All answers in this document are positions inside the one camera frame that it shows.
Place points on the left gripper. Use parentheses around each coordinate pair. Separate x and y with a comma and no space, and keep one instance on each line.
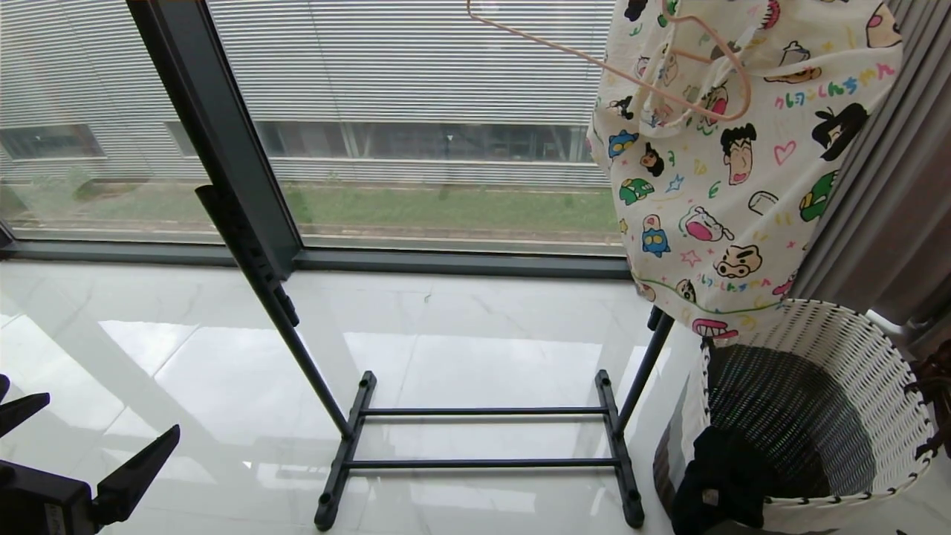
(37,498)

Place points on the black garment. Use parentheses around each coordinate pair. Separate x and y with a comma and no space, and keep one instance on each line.
(721,475)

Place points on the cream printed garment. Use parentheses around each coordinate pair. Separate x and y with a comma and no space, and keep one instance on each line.
(743,223)

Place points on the black clothes rack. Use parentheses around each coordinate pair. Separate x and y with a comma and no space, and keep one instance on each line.
(483,411)

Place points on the pink clothes hanger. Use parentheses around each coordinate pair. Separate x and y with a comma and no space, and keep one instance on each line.
(550,42)

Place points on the white laundry basket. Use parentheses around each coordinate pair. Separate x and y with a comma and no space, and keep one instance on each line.
(817,334)

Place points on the window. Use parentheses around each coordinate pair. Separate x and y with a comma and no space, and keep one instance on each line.
(446,111)

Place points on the beige curtain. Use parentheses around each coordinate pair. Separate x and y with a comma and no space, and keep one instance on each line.
(891,186)

